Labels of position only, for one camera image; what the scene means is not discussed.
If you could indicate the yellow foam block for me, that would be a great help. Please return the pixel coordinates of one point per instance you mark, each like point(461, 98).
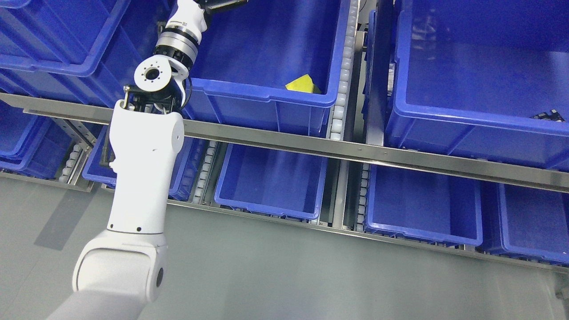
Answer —
point(303, 84)

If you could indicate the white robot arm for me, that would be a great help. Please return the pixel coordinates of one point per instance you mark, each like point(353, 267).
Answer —
point(121, 270)

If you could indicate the metal shelf rack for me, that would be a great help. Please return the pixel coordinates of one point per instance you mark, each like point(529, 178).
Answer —
point(365, 153)

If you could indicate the blue plastic bin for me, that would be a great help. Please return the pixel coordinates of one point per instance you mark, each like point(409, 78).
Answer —
point(184, 170)
point(423, 206)
point(525, 223)
point(80, 51)
point(273, 182)
point(31, 145)
point(483, 79)
point(250, 53)

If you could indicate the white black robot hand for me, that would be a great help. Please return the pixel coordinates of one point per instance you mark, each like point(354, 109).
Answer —
point(217, 6)

